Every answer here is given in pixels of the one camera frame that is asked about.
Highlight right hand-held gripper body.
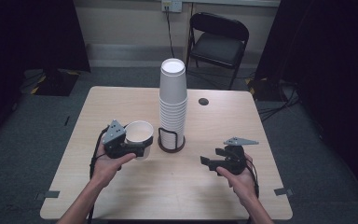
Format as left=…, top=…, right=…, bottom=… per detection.
left=216, top=136, right=260, bottom=176

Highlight person's left hand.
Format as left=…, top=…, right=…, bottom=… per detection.
left=90, top=141, right=137, bottom=189

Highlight black power cord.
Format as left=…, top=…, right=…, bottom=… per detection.
left=165, top=6, right=176, bottom=59

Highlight black wire holder wooden base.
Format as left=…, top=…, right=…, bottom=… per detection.
left=157, top=126, right=186, bottom=154

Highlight black stand base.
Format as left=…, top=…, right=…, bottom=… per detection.
left=31, top=68, right=80, bottom=97

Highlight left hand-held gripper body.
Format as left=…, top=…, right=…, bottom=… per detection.
left=101, top=119, right=146, bottom=161

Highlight black floor cables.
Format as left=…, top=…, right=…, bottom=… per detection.
left=256, top=78, right=302, bottom=123

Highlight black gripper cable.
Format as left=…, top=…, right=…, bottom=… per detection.
left=88, top=125, right=111, bottom=224
left=245, top=157, right=261, bottom=199

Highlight white wall outlet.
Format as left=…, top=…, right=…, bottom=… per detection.
left=161, top=0, right=184, bottom=14

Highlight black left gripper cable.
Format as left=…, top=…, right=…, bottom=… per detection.
left=88, top=125, right=111, bottom=224

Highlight white paper cup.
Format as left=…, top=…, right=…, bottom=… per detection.
left=124, top=119, right=155, bottom=161

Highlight dark curtain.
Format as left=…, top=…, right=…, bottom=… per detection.
left=0, top=0, right=91, bottom=150
left=255, top=0, right=358, bottom=198

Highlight grey floor tape strip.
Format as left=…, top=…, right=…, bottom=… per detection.
left=273, top=187, right=295, bottom=197
left=34, top=189, right=61, bottom=201

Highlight person's right hand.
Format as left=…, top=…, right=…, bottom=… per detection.
left=215, top=153, right=259, bottom=208

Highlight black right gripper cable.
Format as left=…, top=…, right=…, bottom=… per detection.
left=245, top=157, right=261, bottom=199

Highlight stack of white cups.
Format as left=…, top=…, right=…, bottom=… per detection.
left=158, top=57, right=188, bottom=151

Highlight black folding chair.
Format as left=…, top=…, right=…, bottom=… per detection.
left=185, top=11, right=250, bottom=91

